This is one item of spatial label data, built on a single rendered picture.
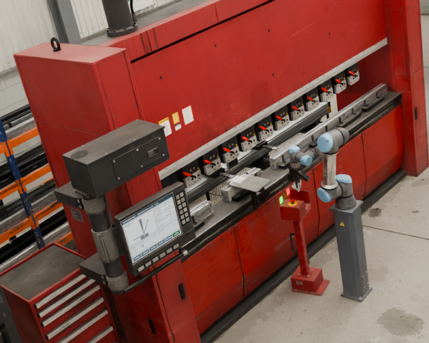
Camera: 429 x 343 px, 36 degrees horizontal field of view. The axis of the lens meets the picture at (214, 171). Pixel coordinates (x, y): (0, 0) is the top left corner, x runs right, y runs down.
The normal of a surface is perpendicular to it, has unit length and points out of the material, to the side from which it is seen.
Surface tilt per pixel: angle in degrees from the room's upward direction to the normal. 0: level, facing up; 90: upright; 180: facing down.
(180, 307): 90
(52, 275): 0
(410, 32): 90
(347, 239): 90
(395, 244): 0
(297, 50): 90
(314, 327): 0
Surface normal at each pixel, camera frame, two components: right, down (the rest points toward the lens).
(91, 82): -0.68, 0.43
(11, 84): 0.76, 0.14
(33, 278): -0.18, -0.88
